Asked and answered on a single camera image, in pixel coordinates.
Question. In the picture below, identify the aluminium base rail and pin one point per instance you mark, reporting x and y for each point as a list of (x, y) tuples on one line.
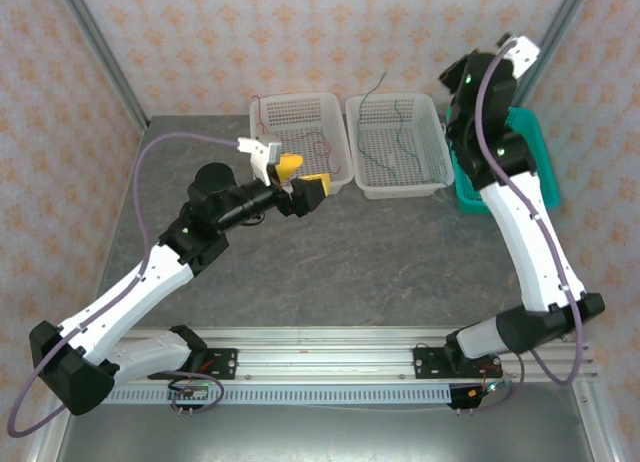
[(325, 357)]

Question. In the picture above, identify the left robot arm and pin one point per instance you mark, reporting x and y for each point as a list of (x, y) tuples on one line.
[(130, 292)]

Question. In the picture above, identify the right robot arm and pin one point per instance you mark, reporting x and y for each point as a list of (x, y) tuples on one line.
[(530, 242)]

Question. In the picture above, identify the grey metal shelf panel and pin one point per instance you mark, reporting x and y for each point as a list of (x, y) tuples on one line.
[(325, 437)]

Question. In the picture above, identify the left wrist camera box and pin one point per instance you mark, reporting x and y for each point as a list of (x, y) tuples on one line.
[(260, 154)]

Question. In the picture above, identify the aluminium frame post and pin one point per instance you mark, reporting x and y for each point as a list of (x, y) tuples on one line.
[(105, 57), (570, 7)]

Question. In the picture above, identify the white plastic basket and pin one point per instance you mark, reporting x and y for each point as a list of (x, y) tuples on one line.
[(435, 147), (300, 117)]

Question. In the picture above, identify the small electronics board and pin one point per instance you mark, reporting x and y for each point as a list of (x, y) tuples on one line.
[(192, 393), (492, 388)]

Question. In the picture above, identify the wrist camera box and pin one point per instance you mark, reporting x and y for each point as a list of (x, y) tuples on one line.
[(260, 154), (525, 54)]

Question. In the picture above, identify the teal plastic basket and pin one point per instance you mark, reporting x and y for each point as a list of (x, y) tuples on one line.
[(545, 172)]

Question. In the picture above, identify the aluminium frame bar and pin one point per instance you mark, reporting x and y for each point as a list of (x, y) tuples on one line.
[(597, 432), (45, 447)]

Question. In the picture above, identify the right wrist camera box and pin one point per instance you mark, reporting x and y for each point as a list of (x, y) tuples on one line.
[(525, 54)]

